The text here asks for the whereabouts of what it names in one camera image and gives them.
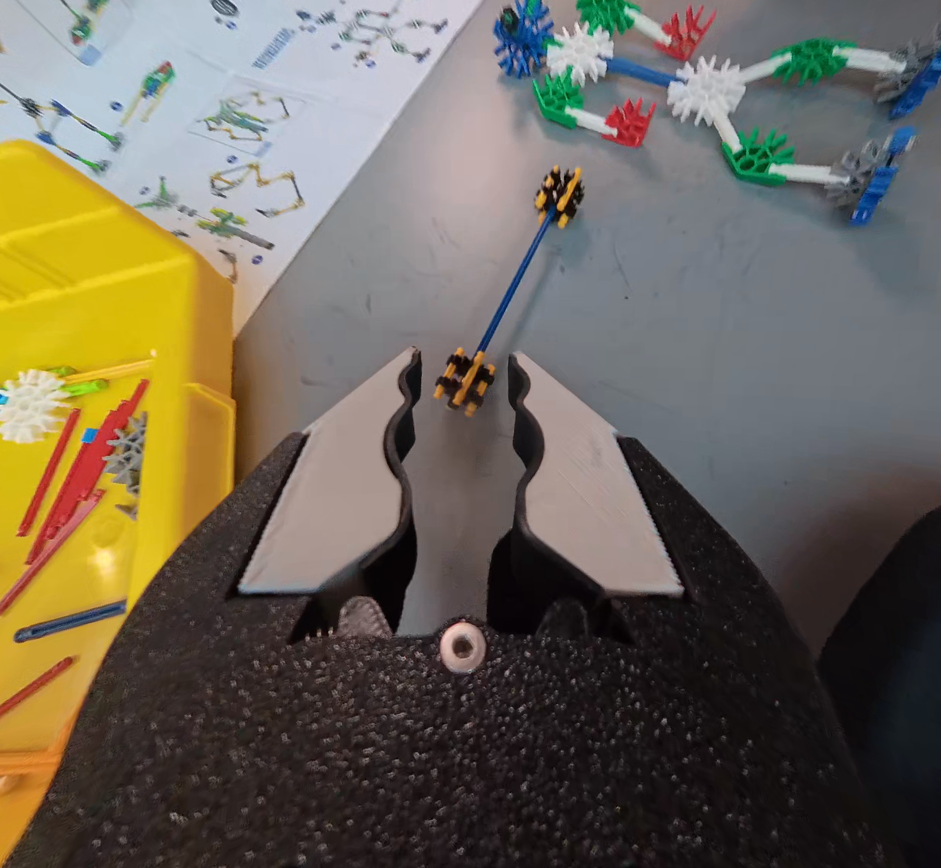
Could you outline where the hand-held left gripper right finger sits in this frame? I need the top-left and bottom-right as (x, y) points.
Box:
(487, 351), (685, 636)

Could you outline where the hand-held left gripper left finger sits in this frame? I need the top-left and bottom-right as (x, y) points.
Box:
(237, 346), (424, 636)

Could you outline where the black orange toy wheel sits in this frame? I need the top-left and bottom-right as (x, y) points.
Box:
(533, 165), (587, 230)
(432, 348), (497, 419)

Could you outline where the thin blue toy rod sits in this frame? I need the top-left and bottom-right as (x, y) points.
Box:
(474, 210), (556, 356)

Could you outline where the pile of loose toy parts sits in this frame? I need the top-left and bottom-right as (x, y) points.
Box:
(0, 352), (157, 725)

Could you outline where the yellow plastic bin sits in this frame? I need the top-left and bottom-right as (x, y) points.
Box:
(0, 139), (238, 843)

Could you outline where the white instruction sheet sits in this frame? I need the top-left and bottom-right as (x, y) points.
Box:
(0, 0), (538, 336)

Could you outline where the multicoloured construction toy model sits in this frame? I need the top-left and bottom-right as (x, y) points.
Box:
(493, 0), (941, 226)

